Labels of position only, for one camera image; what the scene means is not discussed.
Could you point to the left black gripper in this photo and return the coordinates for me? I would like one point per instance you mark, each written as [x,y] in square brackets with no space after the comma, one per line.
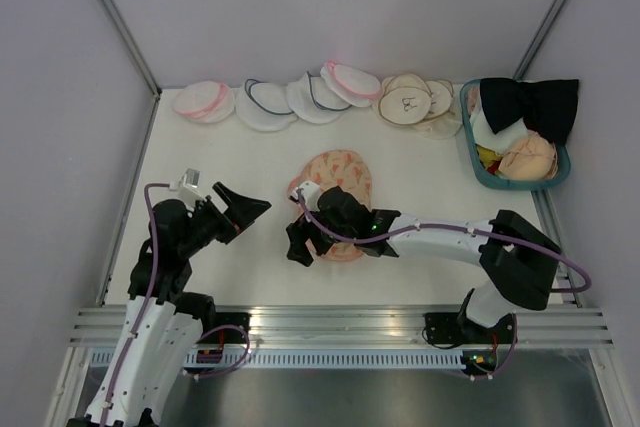
[239,214]

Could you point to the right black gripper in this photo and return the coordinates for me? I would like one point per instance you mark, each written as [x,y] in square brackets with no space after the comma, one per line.
[299,232]

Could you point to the floral patterned laundry bag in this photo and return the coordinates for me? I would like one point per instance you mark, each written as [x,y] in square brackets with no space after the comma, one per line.
[343,168]

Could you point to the black bra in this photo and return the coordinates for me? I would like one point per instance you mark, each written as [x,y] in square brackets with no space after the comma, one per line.
[548,107]

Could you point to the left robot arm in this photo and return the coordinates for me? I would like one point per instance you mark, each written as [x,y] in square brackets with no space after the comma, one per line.
[163,321]

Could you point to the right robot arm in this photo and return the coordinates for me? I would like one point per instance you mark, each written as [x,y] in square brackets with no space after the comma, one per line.
[520,262]

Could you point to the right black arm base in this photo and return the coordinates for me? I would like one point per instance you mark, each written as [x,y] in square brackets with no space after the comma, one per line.
[449,330]

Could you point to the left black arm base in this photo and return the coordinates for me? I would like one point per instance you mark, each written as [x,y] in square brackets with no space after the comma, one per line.
[224,334]

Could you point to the blue-trimmed white mesh bag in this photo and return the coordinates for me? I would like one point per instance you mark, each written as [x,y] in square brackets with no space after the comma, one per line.
[263,107]

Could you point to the pink-trimmed mesh bag left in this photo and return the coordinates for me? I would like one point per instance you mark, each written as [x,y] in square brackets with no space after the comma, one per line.
[205,102]

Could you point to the pink-trimmed mesh bag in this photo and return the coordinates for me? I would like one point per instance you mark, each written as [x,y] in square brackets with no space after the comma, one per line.
[356,87]
[205,102]

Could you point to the grey-trimmed white mesh bag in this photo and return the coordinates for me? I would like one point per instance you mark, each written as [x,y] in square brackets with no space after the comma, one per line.
[313,101]

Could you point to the pink-trimmed mesh bag centre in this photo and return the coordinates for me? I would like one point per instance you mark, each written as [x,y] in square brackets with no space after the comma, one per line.
[356,87]

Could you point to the beige brown-trimmed mesh bag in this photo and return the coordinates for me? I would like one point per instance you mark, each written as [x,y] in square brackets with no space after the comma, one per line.
[405,100]

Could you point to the beige mesh bag rear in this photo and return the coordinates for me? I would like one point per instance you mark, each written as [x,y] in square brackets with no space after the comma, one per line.
[444,118]

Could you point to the white bra in basket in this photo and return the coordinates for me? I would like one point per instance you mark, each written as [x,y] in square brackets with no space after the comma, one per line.
[497,142]

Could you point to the peach bra in basket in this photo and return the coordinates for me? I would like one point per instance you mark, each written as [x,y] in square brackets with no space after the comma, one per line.
[531,158]

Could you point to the yellow garment in basket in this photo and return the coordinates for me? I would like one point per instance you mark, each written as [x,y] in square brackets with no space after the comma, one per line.
[486,156]

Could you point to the teal plastic basket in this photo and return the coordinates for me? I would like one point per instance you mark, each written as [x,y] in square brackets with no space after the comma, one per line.
[496,182]

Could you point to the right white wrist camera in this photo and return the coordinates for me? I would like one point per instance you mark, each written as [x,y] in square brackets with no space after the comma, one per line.
[308,193]

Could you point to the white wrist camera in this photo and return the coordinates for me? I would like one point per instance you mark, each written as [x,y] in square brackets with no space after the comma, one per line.
[192,182]
[308,193]

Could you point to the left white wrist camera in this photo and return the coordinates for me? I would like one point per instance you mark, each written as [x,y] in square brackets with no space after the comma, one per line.
[192,182]

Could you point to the aluminium front rail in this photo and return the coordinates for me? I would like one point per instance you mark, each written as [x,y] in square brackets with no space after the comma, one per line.
[560,326]

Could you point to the white slotted cable duct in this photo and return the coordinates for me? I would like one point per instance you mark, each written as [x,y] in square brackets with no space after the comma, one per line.
[314,359]

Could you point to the left aluminium frame post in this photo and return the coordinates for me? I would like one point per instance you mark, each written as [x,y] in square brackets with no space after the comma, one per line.
[135,55]

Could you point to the aluminium frame post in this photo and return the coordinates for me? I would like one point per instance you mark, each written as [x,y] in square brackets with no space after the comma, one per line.
[135,55]
[544,29]

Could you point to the right aluminium frame post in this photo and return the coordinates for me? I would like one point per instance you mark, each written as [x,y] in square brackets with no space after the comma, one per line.
[544,29]

